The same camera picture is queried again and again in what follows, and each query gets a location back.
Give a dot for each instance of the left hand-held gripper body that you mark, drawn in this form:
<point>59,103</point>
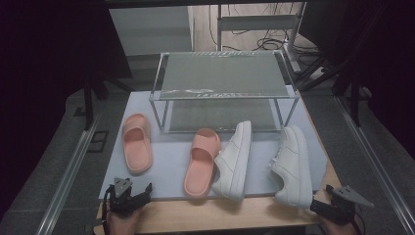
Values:
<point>122,204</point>

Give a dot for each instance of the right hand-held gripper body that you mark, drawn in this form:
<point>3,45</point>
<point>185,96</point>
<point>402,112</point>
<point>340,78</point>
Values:
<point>342,209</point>

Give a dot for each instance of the white sneaker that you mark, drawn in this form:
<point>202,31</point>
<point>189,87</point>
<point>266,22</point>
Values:
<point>292,163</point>
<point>233,163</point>

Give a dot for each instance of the pink slipper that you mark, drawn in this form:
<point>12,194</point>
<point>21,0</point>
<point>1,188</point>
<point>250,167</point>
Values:
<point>199,169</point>
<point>137,147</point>

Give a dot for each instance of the two-tier metal shoe rack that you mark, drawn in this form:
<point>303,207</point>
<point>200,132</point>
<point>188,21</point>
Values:
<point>225,75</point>

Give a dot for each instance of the person's right hand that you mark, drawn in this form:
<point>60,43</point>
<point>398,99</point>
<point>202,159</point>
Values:
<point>342,230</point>

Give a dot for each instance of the person's left hand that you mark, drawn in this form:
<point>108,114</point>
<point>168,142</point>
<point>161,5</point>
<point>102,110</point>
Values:
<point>125,225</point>

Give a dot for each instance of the light blue mat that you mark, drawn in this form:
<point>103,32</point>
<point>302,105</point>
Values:
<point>169,156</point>

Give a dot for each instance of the black tripod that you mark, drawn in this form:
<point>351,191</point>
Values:
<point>355,98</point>

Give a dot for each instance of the black stand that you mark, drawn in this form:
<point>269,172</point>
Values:
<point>88,98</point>

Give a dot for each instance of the grey panel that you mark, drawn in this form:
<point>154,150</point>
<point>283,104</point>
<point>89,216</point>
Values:
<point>150,29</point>

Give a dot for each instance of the white metal stand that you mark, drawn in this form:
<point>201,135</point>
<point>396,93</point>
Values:
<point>257,22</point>

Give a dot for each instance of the metal floor rail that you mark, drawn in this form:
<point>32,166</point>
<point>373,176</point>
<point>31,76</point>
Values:
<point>375,163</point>
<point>65,182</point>

